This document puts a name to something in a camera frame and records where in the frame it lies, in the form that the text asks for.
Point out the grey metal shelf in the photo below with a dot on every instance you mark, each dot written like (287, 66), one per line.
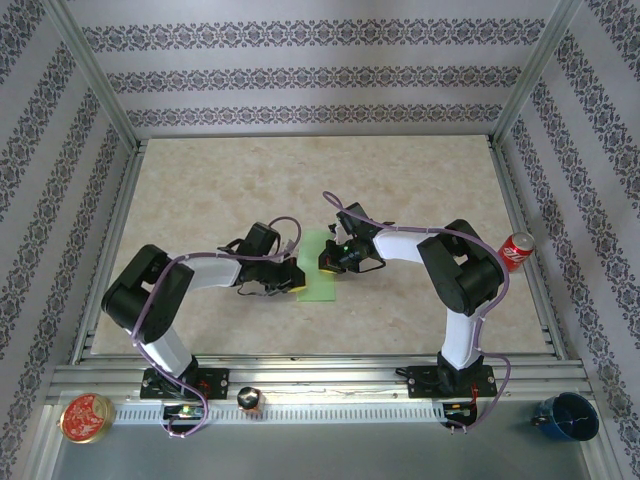
(320, 455)

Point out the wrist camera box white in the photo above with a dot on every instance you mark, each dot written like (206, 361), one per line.
(339, 232)
(291, 246)

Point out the wide aluminium base rail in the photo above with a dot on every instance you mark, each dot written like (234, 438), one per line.
(325, 380)

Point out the round red gold tin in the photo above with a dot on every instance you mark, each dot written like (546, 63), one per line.
(85, 417)

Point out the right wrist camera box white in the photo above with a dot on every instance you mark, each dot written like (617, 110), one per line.
(339, 232)

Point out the aluminium corner post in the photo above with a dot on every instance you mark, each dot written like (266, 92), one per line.
(96, 75)
(533, 75)

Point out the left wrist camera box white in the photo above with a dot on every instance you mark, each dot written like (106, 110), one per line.
(291, 246)

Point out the green cloth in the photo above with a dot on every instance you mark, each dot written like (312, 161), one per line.
(315, 285)

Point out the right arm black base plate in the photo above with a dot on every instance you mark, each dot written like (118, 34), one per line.
(420, 382)

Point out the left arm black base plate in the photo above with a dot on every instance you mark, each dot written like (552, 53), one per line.
(215, 382)

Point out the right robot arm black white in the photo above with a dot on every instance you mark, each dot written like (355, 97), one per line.
(465, 280)

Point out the red soda can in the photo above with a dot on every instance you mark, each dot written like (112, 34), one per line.
(515, 250)

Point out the blue enamel mug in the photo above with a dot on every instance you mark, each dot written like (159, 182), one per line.
(567, 417)

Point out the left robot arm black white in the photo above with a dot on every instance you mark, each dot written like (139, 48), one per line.
(145, 295)

